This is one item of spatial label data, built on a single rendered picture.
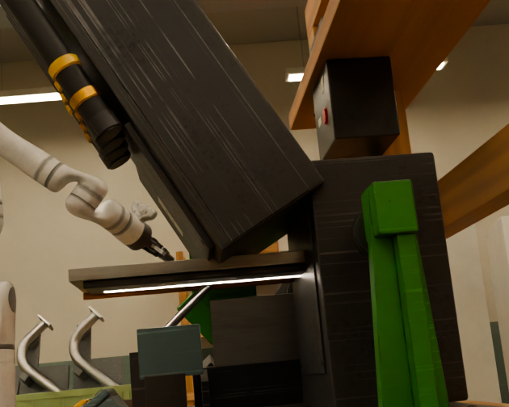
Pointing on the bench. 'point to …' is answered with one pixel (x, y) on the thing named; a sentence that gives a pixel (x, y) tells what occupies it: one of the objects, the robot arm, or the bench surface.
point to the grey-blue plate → (169, 362)
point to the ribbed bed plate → (254, 329)
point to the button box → (106, 400)
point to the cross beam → (485, 178)
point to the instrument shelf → (385, 42)
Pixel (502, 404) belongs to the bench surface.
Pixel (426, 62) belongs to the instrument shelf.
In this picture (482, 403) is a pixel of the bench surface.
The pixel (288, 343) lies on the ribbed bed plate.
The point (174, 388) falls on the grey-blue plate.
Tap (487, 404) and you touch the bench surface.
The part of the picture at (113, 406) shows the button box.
